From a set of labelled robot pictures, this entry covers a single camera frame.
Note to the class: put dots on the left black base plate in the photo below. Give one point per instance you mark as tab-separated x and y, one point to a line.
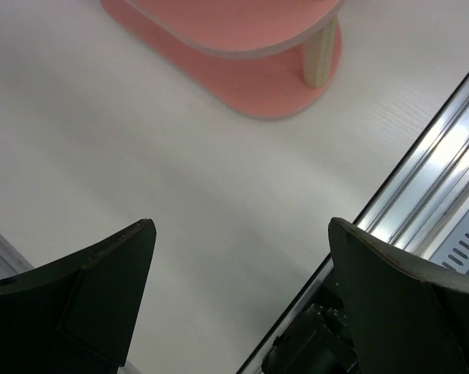
318	340

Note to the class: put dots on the aluminium front rail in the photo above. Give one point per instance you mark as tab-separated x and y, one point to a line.
409	209

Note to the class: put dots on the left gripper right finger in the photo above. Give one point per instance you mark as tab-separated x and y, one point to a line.
406	315

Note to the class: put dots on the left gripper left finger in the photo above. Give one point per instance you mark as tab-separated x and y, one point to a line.
78	313

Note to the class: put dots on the white slotted cable duct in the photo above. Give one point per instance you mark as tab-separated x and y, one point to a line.
451	245

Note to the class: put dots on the pink three-tier wooden shelf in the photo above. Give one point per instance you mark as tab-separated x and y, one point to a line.
262	59

